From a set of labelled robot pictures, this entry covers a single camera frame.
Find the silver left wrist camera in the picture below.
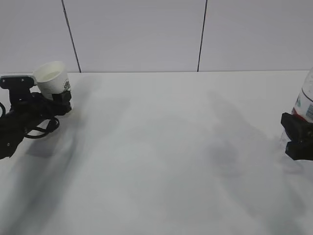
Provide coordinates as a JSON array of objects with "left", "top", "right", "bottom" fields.
[{"left": 0, "top": 75, "right": 36, "bottom": 90}]

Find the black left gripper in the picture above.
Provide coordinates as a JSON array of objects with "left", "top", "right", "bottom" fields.
[{"left": 7, "top": 91, "right": 72, "bottom": 132}]

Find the white paper cup green logo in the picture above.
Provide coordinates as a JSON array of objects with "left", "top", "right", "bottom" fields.
[{"left": 33, "top": 61, "right": 70, "bottom": 100}]

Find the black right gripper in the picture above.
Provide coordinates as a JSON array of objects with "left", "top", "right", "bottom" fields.
[{"left": 281, "top": 113, "right": 313, "bottom": 161}]

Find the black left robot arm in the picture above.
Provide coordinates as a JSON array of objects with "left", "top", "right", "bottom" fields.
[{"left": 0, "top": 91, "right": 72, "bottom": 159}]

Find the clear water bottle red label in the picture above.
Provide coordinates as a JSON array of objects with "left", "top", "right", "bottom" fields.
[{"left": 278, "top": 67, "right": 313, "bottom": 147}]

